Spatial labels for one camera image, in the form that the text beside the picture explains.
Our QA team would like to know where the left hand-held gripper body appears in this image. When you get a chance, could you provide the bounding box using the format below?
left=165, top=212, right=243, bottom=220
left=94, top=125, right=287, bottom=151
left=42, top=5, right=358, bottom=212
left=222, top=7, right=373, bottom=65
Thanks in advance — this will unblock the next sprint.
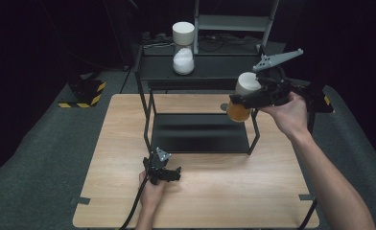
left=142, top=147, right=175, bottom=186

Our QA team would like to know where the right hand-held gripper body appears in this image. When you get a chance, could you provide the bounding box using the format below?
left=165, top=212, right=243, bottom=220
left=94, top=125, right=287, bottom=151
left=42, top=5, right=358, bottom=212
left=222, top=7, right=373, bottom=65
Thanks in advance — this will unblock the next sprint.
left=252, top=48, right=304, bottom=108

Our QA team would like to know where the glass jar with orange contents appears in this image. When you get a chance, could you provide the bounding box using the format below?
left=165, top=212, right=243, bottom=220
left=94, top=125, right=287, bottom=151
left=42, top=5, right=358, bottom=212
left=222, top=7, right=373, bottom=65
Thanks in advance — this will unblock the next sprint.
left=225, top=71, right=262, bottom=123

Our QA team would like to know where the black two-tier metal rack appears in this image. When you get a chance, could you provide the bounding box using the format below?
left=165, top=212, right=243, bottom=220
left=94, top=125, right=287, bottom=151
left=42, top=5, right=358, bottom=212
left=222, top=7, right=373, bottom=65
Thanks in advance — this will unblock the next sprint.
left=133, top=44, right=286, bottom=156

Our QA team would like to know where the glass jar with white contents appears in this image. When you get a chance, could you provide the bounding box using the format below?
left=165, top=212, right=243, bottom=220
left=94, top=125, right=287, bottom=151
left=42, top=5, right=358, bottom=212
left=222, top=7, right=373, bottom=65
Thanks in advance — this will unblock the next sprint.
left=172, top=21, right=196, bottom=76

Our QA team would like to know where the person's left hand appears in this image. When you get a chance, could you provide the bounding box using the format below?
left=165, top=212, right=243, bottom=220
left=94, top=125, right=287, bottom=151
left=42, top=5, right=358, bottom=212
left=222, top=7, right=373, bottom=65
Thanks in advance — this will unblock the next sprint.
left=138, top=171, right=168, bottom=209

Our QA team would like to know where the person's right hand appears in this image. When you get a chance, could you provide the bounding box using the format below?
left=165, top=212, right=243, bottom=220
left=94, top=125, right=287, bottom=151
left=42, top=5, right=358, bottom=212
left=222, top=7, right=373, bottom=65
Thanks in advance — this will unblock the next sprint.
left=259, top=91, right=310, bottom=139

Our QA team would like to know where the grey metal stand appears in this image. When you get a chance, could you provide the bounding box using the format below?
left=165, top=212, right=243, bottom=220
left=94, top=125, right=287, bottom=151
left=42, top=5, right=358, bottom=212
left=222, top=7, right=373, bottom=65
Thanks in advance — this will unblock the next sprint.
left=193, top=0, right=280, bottom=56

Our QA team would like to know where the tangle of black cables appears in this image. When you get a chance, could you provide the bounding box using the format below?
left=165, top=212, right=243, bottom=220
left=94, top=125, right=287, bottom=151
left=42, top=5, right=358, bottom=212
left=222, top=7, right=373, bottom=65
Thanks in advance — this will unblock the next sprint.
left=198, top=33, right=261, bottom=46

